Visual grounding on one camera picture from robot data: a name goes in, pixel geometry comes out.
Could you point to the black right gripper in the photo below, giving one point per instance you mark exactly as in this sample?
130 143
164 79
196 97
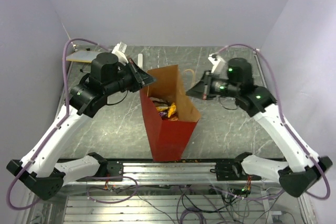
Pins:
200 89

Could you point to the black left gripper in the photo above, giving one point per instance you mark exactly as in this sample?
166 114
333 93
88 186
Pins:
140 77

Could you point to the red brown paper bag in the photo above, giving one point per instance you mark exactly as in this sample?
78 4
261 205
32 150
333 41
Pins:
168 138

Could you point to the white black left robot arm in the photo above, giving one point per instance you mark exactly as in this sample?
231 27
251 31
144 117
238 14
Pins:
39 170

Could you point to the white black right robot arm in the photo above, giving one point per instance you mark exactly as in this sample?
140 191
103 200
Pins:
302 166

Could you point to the white marker pen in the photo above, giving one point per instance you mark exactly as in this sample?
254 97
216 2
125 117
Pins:
140 61

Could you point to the red snack packet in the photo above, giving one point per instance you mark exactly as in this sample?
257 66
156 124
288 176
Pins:
173 118

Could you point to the purple snack packet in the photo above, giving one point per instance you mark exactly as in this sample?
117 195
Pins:
163 114

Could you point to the white board yellow edge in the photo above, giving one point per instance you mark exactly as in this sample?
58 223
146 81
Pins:
82 56

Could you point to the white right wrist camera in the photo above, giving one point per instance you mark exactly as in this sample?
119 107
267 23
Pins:
218 63

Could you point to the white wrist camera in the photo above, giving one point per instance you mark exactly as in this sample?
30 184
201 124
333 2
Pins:
119 50
218 63

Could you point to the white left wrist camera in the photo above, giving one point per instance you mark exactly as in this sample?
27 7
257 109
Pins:
119 50

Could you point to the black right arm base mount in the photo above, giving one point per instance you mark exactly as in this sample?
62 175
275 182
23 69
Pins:
226 170

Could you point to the aluminium frame rail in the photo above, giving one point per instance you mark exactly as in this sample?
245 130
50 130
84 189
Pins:
147 172

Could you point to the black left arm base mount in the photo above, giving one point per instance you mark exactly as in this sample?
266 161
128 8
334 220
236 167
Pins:
111 171

